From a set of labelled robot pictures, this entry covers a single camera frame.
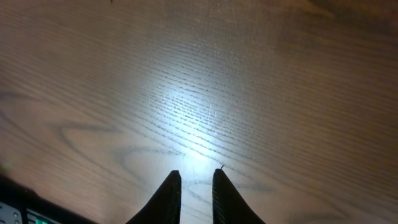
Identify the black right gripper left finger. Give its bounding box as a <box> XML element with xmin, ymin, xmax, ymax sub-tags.
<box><xmin>126</xmin><ymin>170</ymin><xmax>182</xmax><ymax>224</ymax></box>

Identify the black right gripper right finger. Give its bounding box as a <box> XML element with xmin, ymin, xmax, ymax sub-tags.
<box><xmin>212</xmin><ymin>169</ymin><xmax>265</xmax><ymax>224</ymax></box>

